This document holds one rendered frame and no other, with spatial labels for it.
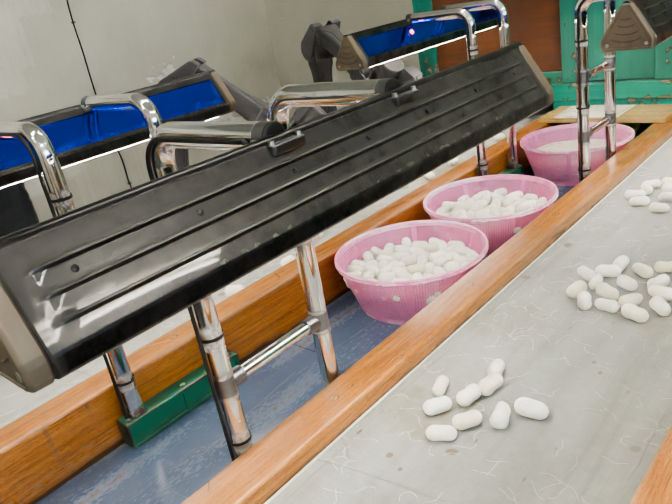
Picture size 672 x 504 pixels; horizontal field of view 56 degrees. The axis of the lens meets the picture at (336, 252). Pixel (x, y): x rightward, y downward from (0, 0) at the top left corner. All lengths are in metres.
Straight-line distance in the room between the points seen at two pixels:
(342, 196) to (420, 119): 0.14
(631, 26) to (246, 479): 0.85
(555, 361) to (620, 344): 0.09
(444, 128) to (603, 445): 0.35
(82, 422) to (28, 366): 0.58
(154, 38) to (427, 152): 3.08
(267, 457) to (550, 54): 1.59
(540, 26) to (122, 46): 2.14
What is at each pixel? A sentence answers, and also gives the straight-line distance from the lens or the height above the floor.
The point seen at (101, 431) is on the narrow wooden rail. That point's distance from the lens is 0.95.
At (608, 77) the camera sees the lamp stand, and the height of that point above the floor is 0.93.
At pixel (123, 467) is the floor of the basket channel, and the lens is 0.93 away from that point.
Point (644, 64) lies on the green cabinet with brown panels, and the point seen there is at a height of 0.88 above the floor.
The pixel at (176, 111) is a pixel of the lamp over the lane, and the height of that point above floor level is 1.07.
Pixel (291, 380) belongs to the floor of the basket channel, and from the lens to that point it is 0.98.
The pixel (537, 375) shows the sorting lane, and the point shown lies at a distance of 0.81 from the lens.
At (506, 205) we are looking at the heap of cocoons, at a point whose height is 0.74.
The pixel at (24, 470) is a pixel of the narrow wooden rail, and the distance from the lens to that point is 0.92.
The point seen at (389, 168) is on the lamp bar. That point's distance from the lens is 0.52.
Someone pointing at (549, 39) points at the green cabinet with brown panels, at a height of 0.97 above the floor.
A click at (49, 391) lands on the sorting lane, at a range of 1.03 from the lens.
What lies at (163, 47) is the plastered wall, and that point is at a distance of 3.60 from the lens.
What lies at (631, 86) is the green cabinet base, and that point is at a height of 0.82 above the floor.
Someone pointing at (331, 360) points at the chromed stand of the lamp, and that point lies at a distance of 0.80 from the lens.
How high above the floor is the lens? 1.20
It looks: 22 degrees down
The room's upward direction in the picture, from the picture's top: 10 degrees counter-clockwise
